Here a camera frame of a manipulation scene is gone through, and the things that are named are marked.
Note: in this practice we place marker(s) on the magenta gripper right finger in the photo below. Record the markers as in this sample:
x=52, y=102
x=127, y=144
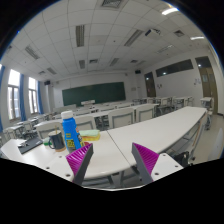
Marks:
x=146, y=160

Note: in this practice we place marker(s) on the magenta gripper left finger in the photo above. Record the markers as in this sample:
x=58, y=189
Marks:
x=78, y=161

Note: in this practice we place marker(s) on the blue plastic bottle white cap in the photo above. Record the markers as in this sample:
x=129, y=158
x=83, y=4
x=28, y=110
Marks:
x=73, y=139

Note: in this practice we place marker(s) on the yellow green sponge cloth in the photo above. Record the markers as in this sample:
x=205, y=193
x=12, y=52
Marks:
x=90, y=135

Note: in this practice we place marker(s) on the dark mug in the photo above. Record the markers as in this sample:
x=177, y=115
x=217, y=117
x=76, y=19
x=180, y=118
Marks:
x=56, y=141

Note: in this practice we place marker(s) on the white chair back right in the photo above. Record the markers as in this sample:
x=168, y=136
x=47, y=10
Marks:
x=144, y=112

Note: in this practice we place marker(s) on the black flat device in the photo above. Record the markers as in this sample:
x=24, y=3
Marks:
x=29, y=145

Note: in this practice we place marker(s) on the white chair back middle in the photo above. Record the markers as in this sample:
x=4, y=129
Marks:
x=121, y=117

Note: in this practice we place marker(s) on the green chalkboard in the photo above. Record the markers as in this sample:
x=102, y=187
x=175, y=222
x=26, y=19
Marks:
x=100, y=93

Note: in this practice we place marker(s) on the brown door far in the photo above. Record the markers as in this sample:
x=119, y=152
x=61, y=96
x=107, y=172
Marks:
x=150, y=85

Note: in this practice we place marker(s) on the brown door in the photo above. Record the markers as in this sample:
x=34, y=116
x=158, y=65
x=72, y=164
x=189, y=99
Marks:
x=208, y=80
x=150, y=85

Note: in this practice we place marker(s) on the blue curtain left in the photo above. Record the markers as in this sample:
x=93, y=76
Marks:
x=21, y=100

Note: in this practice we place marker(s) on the brown door right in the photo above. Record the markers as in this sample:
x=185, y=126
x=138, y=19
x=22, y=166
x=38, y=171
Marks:
x=208, y=80

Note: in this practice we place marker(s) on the ceiling projector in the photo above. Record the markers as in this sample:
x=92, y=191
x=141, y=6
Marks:
x=153, y=33

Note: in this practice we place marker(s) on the wall speaker black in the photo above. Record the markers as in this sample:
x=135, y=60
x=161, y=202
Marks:
x=137, y=71

